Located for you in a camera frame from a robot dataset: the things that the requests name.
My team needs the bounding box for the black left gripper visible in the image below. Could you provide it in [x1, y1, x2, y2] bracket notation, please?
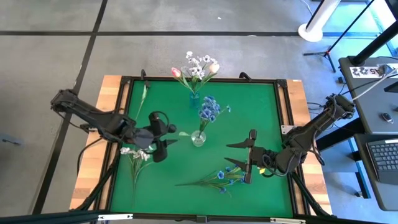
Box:
[149, 111, 179, 163]

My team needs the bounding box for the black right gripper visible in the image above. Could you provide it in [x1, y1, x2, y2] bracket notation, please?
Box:
[224, 129, 278, 185]

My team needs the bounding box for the light blue flower bunch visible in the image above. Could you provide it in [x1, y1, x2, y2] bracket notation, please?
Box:
[203, 105, 232, 138]
[175, 166, 249, 198]

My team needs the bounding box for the deep blue flower bunch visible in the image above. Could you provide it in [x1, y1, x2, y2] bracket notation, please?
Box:
[198, 95, 222, 138]

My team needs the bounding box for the white flower bunch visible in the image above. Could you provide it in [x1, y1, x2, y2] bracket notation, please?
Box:
[119, 146, 154, 206]
[182, 50, 218, 94]

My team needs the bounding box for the pink tulip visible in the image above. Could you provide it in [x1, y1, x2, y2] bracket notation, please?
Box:
[194, 62, 221, 94]
[170, 67, 197, 94]

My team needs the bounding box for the clear glass vase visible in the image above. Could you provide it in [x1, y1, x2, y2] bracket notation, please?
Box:
[190, 129, 206, 147]

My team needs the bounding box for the green table mat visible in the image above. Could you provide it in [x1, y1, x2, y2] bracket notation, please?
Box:
[109, 80, 295, 218]

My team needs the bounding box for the black tripod stand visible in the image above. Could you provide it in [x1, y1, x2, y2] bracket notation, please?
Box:
[303, 0, 376, 74]

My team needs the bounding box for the grey desk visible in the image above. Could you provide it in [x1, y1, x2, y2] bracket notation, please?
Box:
[338, 55, 398, 135]
[353, 133, 398, 212]

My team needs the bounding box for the white pillar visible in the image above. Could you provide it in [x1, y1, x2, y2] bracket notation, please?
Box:
[297, 0, 342, 43]

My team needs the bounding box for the black keyboard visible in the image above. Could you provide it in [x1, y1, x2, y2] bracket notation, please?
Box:
[366, 139, 398, 186]

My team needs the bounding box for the white paper label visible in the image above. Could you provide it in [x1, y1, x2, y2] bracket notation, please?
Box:
[349, 65, 382, 78]

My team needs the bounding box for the grey floor plate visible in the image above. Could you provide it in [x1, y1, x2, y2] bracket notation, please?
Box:
[0, 133, 24, 147]

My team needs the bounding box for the thick black pole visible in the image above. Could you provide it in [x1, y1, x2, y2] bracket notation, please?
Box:
[348, 27, 398, 67]

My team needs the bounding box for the silver bracket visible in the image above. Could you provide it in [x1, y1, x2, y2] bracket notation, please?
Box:
[269, 217, 307, 224]
[98, 213, 134, 222]

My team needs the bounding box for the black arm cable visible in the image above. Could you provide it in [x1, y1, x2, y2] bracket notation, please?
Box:
[76, 136, 105, 177]

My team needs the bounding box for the white cable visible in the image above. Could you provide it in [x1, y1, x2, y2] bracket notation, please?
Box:
[350, 68, 398, 102]

